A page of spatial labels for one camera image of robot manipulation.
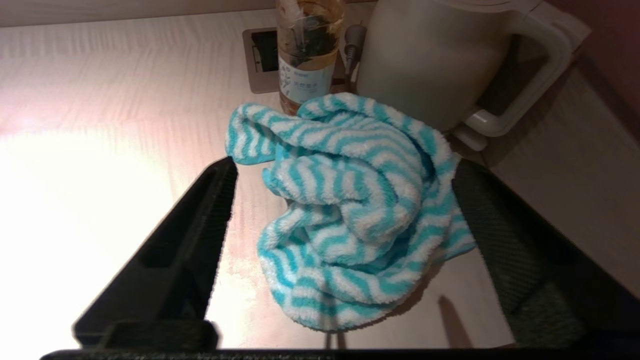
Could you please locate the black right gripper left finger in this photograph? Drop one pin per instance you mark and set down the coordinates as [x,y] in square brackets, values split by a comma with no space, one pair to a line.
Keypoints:
[175,260]

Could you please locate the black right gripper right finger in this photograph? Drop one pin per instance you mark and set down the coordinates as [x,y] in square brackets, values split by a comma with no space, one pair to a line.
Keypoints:
[545,260]

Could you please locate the blue white zigzag towel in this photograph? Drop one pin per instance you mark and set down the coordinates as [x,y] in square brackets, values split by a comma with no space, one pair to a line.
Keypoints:
[350,210]

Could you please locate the desk power socket panel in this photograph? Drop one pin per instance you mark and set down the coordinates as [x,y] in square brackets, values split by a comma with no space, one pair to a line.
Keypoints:
[260,55]

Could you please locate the white electric kettle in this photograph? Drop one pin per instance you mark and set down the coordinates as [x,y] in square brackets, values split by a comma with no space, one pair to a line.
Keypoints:
[425,60]

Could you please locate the clear tea bottle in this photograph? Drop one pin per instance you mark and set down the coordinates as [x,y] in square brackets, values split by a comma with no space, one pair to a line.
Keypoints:
[307,55]

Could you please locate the grey power plug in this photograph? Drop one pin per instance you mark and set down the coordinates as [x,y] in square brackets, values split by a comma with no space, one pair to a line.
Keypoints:
[354,42]

